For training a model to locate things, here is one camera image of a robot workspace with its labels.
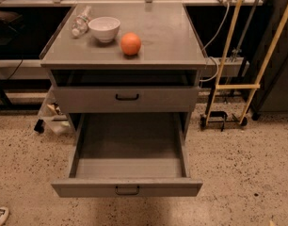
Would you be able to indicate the grey drawer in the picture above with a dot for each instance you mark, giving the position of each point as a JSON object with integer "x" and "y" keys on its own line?
{"x": 129, "y": 154}
{"x": 125, "y": 99}

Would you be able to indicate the grey drawer cabinet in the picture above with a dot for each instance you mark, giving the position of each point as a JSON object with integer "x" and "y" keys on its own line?
{"x": 169, "y": 56}

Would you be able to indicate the grey top drawer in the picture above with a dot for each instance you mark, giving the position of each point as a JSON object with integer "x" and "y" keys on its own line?
{"x": 125, "y": 99}

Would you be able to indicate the orange fruit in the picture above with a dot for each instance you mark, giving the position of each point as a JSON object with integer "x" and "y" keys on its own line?
{"x": 130, "y": 44}

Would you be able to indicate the white ceramic bowl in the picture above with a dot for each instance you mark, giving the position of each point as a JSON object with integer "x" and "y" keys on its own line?
{"x": 104, "y": 29}

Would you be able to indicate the clear plastic storage bin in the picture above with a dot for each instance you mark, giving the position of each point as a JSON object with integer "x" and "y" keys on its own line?
{"x": 52, "y": 116}

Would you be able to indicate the clear plastic water bottle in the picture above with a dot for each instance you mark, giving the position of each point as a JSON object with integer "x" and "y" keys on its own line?
{"x": 80, "y": 23}

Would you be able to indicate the white shoe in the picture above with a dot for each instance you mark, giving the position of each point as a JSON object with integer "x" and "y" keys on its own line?
{"x": 4, "y": 212}

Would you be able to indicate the grey wall shelf rail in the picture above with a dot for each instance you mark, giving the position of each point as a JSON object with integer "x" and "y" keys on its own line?
{"x": 231, "y": 68}

